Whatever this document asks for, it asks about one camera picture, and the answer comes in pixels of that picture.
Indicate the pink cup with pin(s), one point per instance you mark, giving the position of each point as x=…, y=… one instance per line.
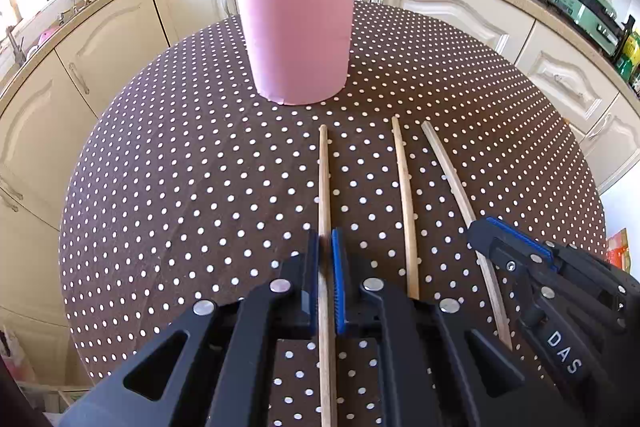
x=295, y=32

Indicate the brown polka dot tablecloth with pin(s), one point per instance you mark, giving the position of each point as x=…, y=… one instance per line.
x=200, y=182

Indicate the green bottle yellow cap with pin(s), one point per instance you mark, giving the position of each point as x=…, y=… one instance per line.
x=631, y=57

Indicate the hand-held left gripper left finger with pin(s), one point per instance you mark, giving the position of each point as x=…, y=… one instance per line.
x=312, y=277

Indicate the green countertop cooker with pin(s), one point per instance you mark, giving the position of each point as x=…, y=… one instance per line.
x=582, y=9

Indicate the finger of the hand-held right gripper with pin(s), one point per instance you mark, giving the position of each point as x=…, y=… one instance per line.
x=525, y=241
x=492, y=247

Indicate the red plastic basin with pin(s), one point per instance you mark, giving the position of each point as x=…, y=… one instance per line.
x=46, y=37

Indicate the steel faucet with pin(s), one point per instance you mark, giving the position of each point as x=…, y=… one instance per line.
x=15, y=44

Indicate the wooden chopstick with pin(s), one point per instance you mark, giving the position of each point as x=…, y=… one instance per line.
x=402, y=187
x=324, y=187
x=450, y=177

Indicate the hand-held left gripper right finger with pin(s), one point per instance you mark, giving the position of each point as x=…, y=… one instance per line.
x=339, y=282

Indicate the orange printed bag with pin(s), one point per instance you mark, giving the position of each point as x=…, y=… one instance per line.
x=619, y=249

